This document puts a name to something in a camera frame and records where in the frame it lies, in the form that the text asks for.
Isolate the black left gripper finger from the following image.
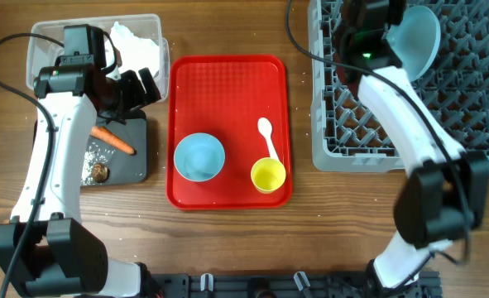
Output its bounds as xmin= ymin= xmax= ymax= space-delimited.
xmin=138 ymin=68 xmax=161 ymax=103
xmin=120 ymin=70 xmax=146 ymax=108

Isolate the orange carrot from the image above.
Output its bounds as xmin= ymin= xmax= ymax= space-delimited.
xmin=90 ymin=126 xmax=137 ymax=156

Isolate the white rice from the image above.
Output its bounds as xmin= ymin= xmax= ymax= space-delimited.
xmin=81 ymin=146 xmax=115 ymax=186

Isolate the blue bowl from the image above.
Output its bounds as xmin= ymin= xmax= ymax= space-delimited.
xmin=173 ymin=132 xmax=226 ymax=182

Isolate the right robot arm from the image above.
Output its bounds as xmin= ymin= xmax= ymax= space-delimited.
xmin=165 ymin=1 xmax=489 ymax=297

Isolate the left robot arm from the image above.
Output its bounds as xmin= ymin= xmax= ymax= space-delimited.
xmin=0 ymin=65 xmax=158 ymax=297

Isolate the grey dishwasher rack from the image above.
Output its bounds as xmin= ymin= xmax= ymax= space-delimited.
xmin=310 ymin=0 xmax=489 ymax=172

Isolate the white crumpled paper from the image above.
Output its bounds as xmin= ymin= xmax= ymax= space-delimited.
xmin=108 ymin=22 xmax=161 ymax=79

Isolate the black tray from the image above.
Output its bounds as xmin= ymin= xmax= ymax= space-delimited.
xmin=46 ymin=104 xmax=148 ymax=190

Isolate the red plastic tray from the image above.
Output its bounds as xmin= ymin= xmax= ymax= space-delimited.
xmin=165 ymin=55 xmax=293 ymax=210

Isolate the clear plastic bin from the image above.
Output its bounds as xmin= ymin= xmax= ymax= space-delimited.
xmin=31 ymin=13 xmax=170 ymax=100

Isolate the white plastic spoon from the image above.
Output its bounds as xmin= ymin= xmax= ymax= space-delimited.
xmin=257 ymin=118 xmax=280 ymax=161

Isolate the yellow cup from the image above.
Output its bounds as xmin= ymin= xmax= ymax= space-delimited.
xmin=251 ymin=157 xmax=286 ymax=194

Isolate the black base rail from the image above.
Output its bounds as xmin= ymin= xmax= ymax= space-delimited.
xmin=144 ymin=271 xmax=442 ymax=298

